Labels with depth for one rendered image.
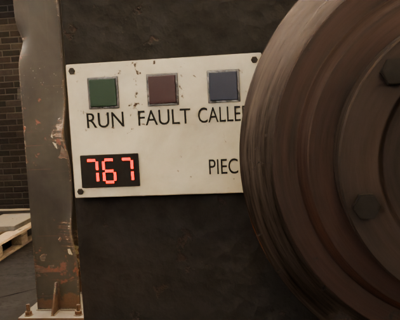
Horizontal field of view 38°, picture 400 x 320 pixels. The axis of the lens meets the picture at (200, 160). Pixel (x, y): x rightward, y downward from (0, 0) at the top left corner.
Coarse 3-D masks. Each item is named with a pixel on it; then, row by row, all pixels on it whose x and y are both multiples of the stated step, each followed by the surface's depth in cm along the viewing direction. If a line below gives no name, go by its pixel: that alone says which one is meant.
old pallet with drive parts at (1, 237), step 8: (0, 232) 516; (8, 232) 511; (16, 232) 510; (24, 232) 522; (0, 240) 482; (8, 240) 488; (16, 240) 515; (24, 240) 521; (0, 248) 473; (8, 248) 505; (16, 248) 505; (0, 256) 472
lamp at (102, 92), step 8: (96, 80) 77; (104, 80) 76; (112, 80) 76; (96, 88) 77; (104, 88) 77; (112, 88) 76; (96, 96) 77; (104, 96) 77; (112, 96) 77; (96, 104) 77; (104, 104) 77; (112, 104) 77
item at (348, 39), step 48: (384, 0) 57; (336, 48) 58; (288, 96) 59; (336, 96) 57; (288, 144) 60; (288, 192) 60; (336, 192) 58; (336, 240) 58; (336, 288) 61; (384, 288) 58
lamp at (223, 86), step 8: (216, 72) 74; (224, 72) 74; (232, 72) 74; (216, 80) 75; (224, 80) 74; (232, 80) 74; (216, 88) 75; (224, 88) 75; (232, 88) 74; (216, 96) 75; (224, 96) 75; (232, 96) 74
